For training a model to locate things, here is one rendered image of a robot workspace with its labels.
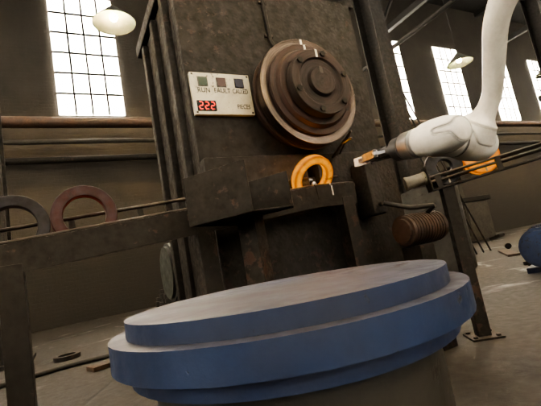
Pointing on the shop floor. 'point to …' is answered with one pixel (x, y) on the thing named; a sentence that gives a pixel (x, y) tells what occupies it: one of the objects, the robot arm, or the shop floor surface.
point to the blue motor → (531, 248)
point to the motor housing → (405, 230)
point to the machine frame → (233, 29)
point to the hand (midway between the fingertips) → (361, 160)
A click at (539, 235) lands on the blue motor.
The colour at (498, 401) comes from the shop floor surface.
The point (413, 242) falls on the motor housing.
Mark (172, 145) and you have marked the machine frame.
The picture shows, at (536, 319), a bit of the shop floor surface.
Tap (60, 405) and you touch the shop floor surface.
